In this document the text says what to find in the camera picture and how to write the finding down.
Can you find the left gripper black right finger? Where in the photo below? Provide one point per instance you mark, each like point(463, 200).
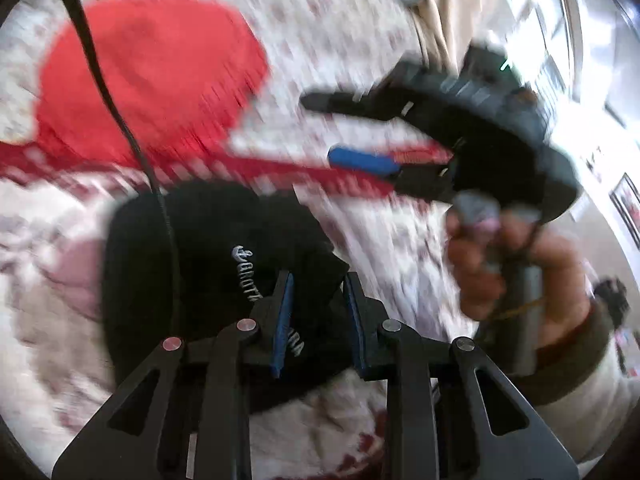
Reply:
point(450, 412)

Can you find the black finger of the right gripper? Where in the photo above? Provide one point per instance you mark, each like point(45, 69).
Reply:
point(386, 166)
point(383, 102)

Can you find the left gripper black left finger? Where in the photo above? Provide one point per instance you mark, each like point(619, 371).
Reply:
point(183, 413)

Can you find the black pants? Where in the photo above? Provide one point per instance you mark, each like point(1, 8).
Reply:
point(232, 245)

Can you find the person's right forearm sleeve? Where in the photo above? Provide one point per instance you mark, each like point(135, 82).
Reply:
point(579, 390)

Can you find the person's right hand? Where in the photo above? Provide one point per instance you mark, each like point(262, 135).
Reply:
point(521, 263)

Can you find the white floral quilt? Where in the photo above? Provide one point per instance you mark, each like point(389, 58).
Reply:
point(321, 44)

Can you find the beige curtain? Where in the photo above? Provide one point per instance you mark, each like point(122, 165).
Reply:
point(447, 28)

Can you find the red and white fleece blanket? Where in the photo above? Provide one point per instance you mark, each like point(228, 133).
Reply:
point(85, 278)

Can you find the red heart-shaped ruffled pillow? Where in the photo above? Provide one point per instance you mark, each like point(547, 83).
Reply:
point(181, 73)

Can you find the framed wall picture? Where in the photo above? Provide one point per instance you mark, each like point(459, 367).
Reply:
point(625, 197)

